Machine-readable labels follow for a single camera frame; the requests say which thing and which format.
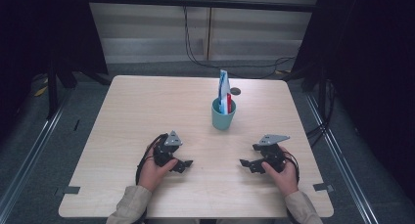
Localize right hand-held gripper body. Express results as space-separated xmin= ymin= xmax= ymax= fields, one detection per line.
xmin=252 ymin=133 xmax=291 ymax=173

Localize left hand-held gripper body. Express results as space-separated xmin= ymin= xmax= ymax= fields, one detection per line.
xmin=152 ymin=129 xmax=184 ymax=168

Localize teal cup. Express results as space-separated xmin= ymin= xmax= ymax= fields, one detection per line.
xmin=210 ymin=97 xmax=238 ymax=131

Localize blue and white toothpaste tube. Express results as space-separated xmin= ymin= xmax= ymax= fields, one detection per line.
xmin=217 ymin=68 xmax=234 ymax=115

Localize person's left hand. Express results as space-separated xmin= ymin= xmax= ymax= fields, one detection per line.
xmin=137 ymin=148 xmax=179 ymax=193

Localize person's right hand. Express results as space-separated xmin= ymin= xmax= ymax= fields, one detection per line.
xmin=260 ymin=146 xmax=300 ymax=198

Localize grey tape strip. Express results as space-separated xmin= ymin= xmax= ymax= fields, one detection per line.
xmin=312 ymin=182 xmax=335 ymax=193
xmin=63 ymin=185 xmax=81 ymax=196

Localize black metal stand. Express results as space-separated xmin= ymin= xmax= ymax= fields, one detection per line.
xmin=46 ymin=59 xmax=61 ymax=121
xmin=316 ymin=76 xmax=329 ymax=127

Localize black curtain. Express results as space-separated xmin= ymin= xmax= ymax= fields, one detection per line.
xmin=283 ymin=0 xmax=415 ymax=199
xmin=0 ymin=0 xmax=110 ymax=144

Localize yellow floor tape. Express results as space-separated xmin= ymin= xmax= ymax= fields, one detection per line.
xmin=33 ymin=84 xmax=49 ymax=98

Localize black horizontal bar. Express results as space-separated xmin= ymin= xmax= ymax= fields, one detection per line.
xmin=85 ymin=0 xmax=320 ymax=14

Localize left hand-held gripper black cable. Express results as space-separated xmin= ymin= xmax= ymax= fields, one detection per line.
xmin=134 ymin=133 xmax=168 ymax=187

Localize hand-held gripper black cable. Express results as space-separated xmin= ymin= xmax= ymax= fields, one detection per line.
xmin=134 ymin=133 xmax=168 ymax=187
xmin=282 ymin=151 xmax=300 ymax=184

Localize right hand-held gripper black cable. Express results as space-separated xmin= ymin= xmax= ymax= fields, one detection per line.
xmin=282 ymin=151 xmax=300 ymax=184

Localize metal floor rail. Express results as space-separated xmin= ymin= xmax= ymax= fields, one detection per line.
xmin=0 ymin=95 xmax=68 ymax=215
xmin=303 ymin=92 xmax=380 ymax=224

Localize long black wall cable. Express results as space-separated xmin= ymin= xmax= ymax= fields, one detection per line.
xmin=182 ymin=5 xmax=298 ymax=80

